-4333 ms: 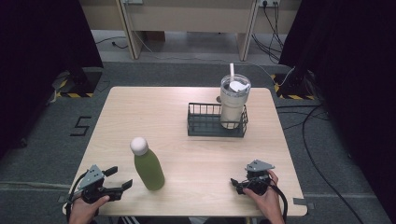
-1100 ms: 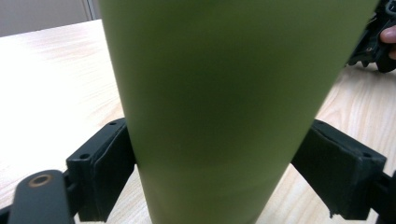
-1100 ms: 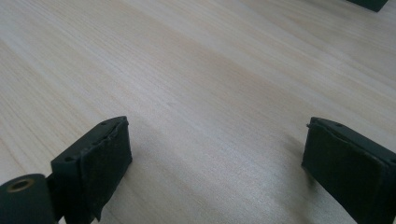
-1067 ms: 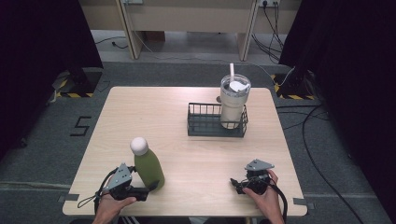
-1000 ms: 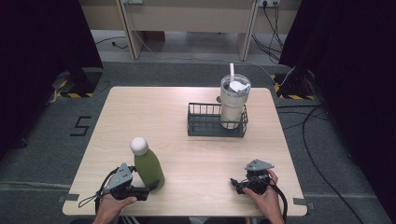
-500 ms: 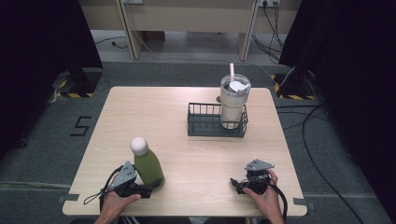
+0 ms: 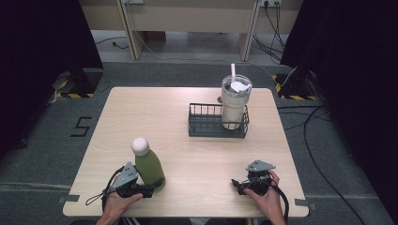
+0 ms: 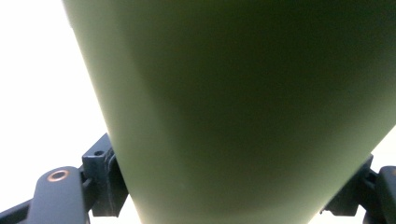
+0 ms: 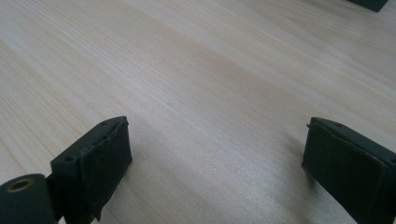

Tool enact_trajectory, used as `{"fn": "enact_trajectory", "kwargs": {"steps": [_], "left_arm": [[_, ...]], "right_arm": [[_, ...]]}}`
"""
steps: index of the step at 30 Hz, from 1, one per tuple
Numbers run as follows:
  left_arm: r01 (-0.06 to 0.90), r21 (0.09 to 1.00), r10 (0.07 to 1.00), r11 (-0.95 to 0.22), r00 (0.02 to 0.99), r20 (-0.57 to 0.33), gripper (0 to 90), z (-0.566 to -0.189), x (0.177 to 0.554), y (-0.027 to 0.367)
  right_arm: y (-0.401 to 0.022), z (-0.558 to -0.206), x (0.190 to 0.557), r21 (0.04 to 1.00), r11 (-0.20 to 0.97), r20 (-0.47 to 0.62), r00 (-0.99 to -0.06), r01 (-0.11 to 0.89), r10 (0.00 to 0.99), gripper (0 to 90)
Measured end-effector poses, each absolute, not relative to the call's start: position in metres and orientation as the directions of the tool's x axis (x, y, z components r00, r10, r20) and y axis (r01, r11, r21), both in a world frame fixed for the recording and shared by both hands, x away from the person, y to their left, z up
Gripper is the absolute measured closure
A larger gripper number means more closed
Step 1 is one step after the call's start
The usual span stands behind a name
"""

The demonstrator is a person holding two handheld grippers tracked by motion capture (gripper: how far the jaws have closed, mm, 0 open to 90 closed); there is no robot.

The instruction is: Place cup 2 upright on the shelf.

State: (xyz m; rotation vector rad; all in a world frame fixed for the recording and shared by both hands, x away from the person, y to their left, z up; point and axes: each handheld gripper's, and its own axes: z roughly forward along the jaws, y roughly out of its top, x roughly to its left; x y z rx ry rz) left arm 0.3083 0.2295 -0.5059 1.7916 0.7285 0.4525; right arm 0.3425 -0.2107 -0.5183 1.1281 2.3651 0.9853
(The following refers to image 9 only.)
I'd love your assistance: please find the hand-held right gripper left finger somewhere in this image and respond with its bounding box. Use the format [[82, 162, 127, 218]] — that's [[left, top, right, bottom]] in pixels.
[[49, 116, 134, 224]]

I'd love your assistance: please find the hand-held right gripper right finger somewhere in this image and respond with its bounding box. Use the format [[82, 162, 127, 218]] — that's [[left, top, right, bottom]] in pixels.
[[301, 117, 396, 224]]

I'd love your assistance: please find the dark block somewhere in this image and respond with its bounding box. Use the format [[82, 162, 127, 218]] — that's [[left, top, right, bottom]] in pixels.
[[346, 0, 389, 13]]

